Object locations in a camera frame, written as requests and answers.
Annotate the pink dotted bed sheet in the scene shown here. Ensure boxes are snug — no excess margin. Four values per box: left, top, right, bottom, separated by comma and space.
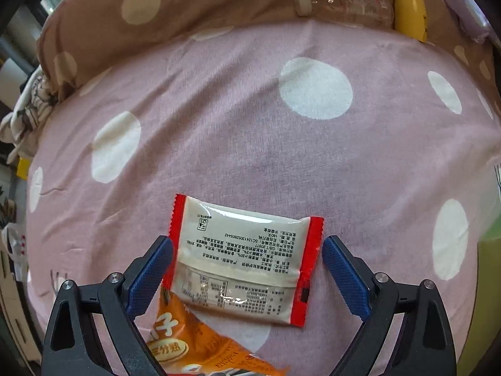
23, 19, 501, 376

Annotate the orange panda snack bag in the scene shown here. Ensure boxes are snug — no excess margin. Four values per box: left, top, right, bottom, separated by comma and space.
146, 285, 291, 376

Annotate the green cardboard box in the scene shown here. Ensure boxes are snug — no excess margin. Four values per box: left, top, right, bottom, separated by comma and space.
457, 160, 501, 376

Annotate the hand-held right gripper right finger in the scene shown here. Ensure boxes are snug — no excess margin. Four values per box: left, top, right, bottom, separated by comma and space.
322, 236, 455, 376

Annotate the yellow bottle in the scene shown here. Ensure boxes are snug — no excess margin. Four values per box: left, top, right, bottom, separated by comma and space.
392, 0, 429, 44

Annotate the clear plastic bottle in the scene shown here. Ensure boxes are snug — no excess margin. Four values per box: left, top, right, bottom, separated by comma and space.
293, 0, 395, 31

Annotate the white red-edged snack packet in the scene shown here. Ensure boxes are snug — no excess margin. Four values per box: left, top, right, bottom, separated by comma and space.
162, 193, 325, 328

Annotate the brown dotted pillow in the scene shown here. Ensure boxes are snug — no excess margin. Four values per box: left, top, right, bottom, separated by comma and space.
36, 0, 501, 100

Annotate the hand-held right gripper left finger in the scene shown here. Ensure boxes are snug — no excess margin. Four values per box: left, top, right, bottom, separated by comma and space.
41, 236, 173, 376

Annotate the purple cloth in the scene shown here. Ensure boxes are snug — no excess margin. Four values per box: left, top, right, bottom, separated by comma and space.
430, 0, 494, 44

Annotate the white striped cloth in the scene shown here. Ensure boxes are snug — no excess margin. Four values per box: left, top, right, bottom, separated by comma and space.
0, 66, 60, 162

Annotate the yellow shopping bag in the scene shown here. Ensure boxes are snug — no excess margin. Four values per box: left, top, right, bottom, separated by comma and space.
15, 156, 33, 180

